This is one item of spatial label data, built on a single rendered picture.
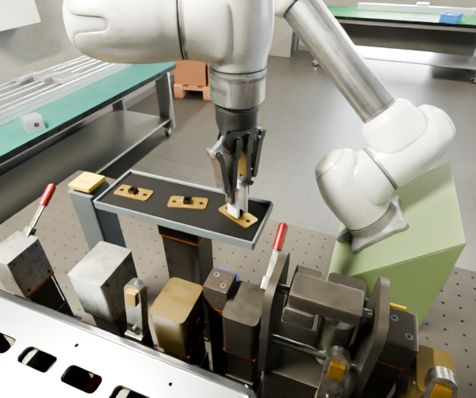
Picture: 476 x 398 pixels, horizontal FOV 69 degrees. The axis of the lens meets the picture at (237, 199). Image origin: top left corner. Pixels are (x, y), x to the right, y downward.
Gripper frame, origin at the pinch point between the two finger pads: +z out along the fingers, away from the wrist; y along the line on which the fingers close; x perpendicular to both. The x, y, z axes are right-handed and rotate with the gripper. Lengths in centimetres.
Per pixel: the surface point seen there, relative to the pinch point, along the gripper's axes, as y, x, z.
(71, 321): 34.2, -13.1, 20.0
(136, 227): -4, -62, 50
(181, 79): -212, -314, 98
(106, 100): -61, -193, 50
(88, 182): 16.4, -33.5, 4.3
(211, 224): 5.7, -1.6, 4.3
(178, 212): 8.2, -9.7, 4.3
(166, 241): 10.2, -12.7, 13.5
